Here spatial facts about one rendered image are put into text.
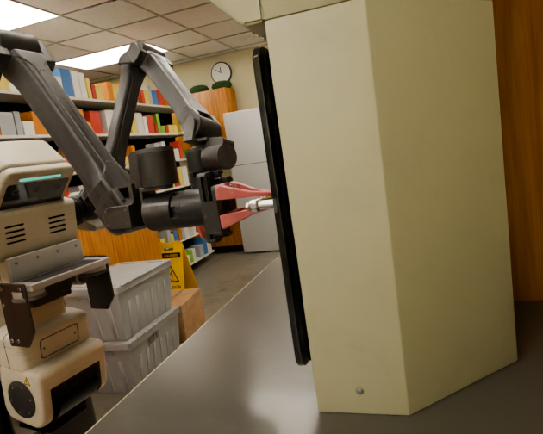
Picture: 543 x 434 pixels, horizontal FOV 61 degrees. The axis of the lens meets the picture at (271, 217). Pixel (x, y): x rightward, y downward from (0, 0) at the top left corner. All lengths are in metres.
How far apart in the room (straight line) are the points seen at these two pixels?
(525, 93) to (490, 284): 0.37
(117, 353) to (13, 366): 1.48
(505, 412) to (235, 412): 0.32
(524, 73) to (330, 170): 0.47
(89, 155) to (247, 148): 4.99
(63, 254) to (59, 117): 0.60
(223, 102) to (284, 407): 5.73
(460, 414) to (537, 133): 0.50
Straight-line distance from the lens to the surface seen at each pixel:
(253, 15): 0.56
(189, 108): 1.12
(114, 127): 1.42
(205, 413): 0.67
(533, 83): 0.91
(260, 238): 5.85
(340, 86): 0.52
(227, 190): 0.65
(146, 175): 0.71
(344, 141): 0.52
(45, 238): 1.38
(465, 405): 0.63
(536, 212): 0.92
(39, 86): 0.89
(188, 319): 3.49
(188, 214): 0.68
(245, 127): 5.75
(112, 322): 2.80
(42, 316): 1.42
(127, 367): 2.87
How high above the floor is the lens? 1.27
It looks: 8 degrees down
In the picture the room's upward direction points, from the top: 8 degrees counter-clockwise
